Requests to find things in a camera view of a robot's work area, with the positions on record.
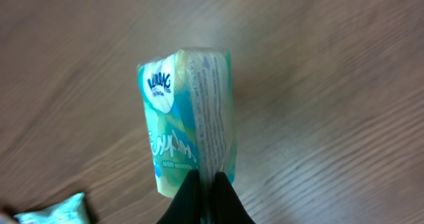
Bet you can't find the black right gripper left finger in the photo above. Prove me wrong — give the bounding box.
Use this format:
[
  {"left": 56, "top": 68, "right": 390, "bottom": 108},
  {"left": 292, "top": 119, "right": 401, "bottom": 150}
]
[{"left": 157, "top": 170, "right": 201, "bottom": 224}]

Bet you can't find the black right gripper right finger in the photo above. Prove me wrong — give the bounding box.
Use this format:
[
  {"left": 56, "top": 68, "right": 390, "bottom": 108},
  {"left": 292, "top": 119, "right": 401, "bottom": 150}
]
[{"left": 211, "top": 172, "right": 254, "bottom": 224}]

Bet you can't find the teal tissue pack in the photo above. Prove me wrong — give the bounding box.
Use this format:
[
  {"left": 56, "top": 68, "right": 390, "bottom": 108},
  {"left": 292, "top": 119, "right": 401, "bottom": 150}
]
[{"left": 14, "top": 193, "right": 91, "bottom": 224}]

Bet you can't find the small teal white pack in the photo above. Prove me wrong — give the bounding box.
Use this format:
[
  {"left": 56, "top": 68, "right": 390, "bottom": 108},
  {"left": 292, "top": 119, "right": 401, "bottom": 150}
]
[{"left": 136, "top": 47, "right": 238, "bottom": 199}]

